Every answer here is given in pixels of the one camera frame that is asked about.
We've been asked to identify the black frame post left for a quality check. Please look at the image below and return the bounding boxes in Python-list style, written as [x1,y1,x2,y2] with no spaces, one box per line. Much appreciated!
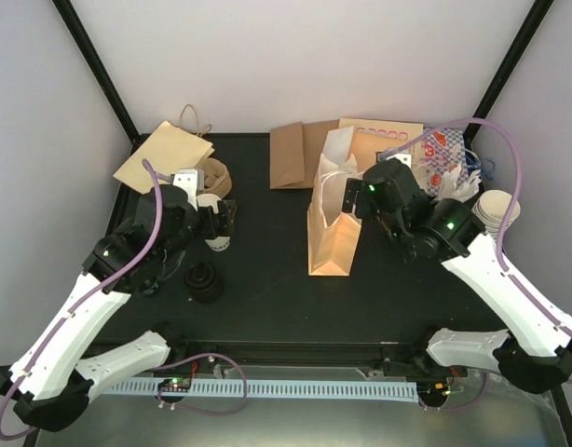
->
[52,0,141,144]

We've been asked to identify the orange paper bag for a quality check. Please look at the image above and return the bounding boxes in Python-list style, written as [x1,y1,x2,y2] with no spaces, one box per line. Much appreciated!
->
[350,132,404,171]
[306,156,361,277]

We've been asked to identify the light blue cable duct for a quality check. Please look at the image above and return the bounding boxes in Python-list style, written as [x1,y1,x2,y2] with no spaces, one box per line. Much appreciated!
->
[103,377,418,403]

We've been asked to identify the blue checkered paper bag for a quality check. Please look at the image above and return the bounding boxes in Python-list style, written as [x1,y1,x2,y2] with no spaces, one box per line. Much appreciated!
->
[419,129,496,196]

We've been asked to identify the white paper bag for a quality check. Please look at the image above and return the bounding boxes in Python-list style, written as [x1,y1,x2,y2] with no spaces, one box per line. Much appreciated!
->
[320,127,354,169]

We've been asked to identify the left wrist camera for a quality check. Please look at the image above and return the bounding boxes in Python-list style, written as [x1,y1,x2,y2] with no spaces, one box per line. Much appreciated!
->
[172,169,205,209]

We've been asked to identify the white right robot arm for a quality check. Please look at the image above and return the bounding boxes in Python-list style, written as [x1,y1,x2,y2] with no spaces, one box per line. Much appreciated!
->
[341,175,572,394]

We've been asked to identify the stack of white paper cups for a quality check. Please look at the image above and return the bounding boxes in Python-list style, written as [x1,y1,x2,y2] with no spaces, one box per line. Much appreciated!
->
[197,194,234,252]

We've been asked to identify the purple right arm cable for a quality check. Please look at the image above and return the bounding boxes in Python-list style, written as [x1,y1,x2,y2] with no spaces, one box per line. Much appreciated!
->
[383,116,572,387]

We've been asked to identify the black frame post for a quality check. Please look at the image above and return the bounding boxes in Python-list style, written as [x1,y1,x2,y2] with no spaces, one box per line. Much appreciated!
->
[462,0,555,141]
[52,0,141,144]

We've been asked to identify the brown kraft paper bag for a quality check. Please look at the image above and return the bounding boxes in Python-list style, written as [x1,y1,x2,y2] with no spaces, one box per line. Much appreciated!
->
[269,120,339,190]

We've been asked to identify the beige bag with red circles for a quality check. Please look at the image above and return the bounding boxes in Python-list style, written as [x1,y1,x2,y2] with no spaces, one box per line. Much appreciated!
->
[339,118,424,142]

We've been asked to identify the stack of pulp cup carriers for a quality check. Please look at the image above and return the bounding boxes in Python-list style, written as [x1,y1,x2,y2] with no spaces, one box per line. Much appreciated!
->
[197,157,232,198]

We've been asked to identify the black frame post right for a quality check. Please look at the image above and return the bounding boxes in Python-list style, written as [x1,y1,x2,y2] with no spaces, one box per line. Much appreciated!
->
[462,0,555,141]

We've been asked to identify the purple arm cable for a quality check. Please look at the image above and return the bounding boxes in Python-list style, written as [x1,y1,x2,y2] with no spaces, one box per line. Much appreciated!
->
[383,116,572,387]
[0,158,194,441]

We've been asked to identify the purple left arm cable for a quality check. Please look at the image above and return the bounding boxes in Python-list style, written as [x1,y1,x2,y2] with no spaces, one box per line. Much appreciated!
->
[0,158,194,441]

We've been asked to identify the tan paper bag with handles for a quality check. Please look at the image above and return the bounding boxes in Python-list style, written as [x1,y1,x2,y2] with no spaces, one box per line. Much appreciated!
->
[113,120,213,194]

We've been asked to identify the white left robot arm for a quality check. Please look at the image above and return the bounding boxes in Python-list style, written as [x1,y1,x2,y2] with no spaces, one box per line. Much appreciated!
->
[0,184,237,432]

